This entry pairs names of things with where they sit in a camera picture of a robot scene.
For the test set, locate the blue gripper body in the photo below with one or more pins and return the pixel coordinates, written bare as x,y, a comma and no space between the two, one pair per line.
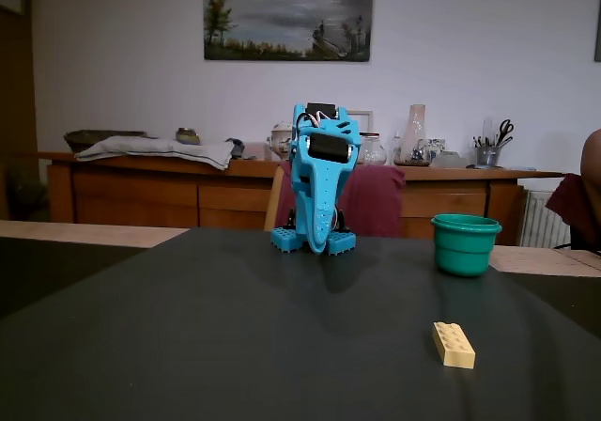
327,148

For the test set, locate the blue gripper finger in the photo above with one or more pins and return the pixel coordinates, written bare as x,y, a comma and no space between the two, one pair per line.
324,205
297,191

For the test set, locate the cream lego brick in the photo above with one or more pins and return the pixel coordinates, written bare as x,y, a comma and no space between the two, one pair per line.
453,346

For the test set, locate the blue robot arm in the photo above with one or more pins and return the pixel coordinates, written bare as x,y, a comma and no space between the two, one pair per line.
286,242

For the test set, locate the black table clamp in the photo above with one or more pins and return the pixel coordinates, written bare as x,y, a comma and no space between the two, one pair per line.
291,220
343,221

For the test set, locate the wooden chair back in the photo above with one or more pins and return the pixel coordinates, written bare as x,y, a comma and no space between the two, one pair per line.
273,200

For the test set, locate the round glass jar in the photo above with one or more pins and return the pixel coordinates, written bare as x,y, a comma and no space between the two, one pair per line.
374,153

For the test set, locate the white ceramic teapot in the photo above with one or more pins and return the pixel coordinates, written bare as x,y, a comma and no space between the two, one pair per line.
281,141

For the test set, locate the pink conical glass vase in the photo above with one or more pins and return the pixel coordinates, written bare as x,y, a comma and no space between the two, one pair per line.
415,129

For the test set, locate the blue white ceramic piece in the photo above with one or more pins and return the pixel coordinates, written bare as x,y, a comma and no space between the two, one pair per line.
436,147

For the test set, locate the small ceramic pot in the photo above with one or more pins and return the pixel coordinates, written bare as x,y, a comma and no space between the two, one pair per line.
188,135

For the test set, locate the lake landscape painting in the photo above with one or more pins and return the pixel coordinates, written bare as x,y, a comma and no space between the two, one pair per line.
282,12

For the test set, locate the green plastic cup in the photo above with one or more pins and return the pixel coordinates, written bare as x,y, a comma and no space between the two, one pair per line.
465,247

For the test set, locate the grey folded cloth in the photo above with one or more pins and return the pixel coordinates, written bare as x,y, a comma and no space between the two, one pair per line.
155,151

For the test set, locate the wooden sideboard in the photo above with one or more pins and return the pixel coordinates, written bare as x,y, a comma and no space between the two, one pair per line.
141,195

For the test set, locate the dark grey table mat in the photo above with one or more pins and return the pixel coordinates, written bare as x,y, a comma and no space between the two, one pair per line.
235,336

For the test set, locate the metal pen cup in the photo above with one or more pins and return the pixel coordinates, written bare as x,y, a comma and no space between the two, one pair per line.
488,157

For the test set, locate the dark shallow bowl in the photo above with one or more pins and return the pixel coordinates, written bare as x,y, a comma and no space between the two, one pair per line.
89,138

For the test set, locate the white radiator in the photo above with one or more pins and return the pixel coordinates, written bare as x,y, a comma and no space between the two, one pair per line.
544,219

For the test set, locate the white picture frame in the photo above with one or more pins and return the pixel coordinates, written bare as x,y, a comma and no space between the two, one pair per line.
364,120

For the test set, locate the dark wall frame edge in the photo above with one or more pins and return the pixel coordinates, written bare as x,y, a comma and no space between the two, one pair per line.
598,17

